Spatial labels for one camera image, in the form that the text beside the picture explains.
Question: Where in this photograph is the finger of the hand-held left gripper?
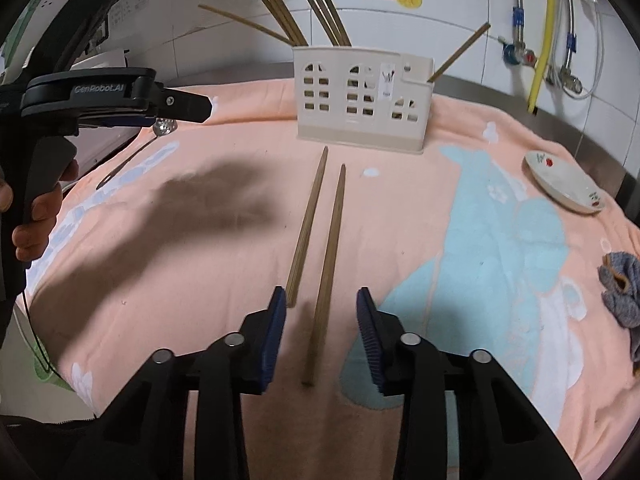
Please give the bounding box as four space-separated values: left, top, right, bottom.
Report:
147 81 214 124
75 112 158 133

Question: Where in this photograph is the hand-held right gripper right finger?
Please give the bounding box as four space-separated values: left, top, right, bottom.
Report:
356 287 583 480

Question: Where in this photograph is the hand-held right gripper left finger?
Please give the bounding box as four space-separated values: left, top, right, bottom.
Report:
60 285 288 480

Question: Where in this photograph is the wooden chopstick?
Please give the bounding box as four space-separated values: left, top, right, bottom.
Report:
285 146 329 308
427 22 492 83
198 4 293 46
301 163 347 387

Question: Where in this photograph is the bunch of wooden chopsticks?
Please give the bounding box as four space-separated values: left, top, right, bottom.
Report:
261 0 352 47

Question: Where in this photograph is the cream plastic utensil holder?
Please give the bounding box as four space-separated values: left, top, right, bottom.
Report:
292 45 435 155

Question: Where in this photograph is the person's left hand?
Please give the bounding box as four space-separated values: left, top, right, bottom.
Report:
0 159 81 264

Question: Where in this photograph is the metal ladle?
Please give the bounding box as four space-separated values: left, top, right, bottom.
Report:
95 117 177 191

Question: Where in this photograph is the white microwave oven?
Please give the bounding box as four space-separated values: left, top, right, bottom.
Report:
62 47 151 181

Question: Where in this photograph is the peach printed towel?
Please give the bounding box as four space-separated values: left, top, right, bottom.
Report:
22 82 640 480

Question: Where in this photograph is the green plastic colander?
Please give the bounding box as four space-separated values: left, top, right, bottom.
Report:
32 355 76 393

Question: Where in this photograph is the white ceramic dish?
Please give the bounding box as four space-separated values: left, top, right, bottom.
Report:
522 150 607 216

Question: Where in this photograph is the person's dark clothing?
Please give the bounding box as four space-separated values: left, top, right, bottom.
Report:
0 412 101 480

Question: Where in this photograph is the grey knit cloth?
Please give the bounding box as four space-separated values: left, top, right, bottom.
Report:
598 251 640 376

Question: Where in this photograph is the metal pipe valve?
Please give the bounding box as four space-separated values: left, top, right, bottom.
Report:
552 62 583 92

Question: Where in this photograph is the wall notice sticker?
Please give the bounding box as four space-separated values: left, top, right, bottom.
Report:
107 0 151 28

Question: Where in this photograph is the black cable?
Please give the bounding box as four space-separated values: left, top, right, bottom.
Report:
20 285 56 376

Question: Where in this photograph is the yellow corrugated gas hose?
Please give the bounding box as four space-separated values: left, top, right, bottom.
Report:
526 0 562 115

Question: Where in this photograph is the thin white hose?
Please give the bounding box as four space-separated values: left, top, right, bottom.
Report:
575 0 603 98

